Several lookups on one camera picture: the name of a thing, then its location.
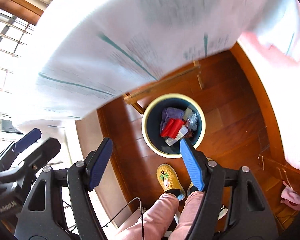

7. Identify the pink bed sheet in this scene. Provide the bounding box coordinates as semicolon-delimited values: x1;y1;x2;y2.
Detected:
238;0;300;210

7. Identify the pink trouser left leg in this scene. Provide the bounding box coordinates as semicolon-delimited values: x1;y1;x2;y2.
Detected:
113;193;179;240

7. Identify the window metal grille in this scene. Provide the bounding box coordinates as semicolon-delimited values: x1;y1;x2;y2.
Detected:
0;9;34;134

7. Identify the purple plastic bag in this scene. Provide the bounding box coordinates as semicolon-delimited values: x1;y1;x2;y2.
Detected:
160;107;185;132

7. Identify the black cable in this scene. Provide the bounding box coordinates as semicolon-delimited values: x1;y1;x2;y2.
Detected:
62;196;145;240

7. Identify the wooden table frame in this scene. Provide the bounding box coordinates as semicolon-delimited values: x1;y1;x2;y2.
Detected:
123;61;204;114

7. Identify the yellow rimmed blue trash bin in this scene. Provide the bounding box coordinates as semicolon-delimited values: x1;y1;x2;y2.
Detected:
141;93;206;158

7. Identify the yellow slipper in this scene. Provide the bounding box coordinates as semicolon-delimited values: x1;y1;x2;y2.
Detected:
157;164;186;201
186;157;213;197

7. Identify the left yellow slipper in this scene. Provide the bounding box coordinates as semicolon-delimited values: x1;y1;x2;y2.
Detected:
157;164;186;201

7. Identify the right yellow slipper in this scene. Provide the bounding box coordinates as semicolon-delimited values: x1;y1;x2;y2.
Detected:
186;157;213;197

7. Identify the red wrapper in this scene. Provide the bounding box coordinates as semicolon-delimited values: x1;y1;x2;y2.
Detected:
160;119;185;138

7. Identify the small beige box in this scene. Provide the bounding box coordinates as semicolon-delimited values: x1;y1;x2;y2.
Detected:
165;125;189;146

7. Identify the pink trouser leg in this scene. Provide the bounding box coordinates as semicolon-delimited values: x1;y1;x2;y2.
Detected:
113;193;179;240
168;191;205;240

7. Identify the floral white teal tablecloth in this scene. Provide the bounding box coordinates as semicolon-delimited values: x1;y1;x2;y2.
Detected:
11;0;300;128

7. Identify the clear plastic wrapper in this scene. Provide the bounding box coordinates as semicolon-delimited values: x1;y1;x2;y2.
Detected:
183;108;198;131

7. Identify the pink trouser right leg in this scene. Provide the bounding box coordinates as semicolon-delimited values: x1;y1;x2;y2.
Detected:
168;191;205;240

